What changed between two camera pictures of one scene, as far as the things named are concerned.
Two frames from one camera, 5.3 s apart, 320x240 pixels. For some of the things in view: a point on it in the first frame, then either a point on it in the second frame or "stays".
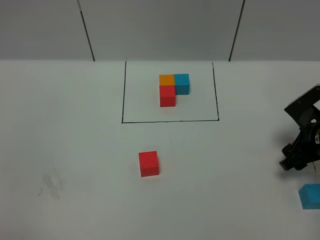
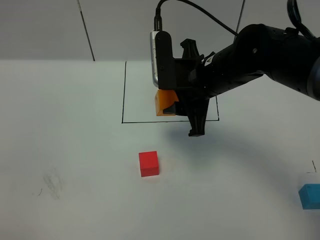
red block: [148, 164] stays
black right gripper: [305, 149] → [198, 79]
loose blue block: [309, 195] stays
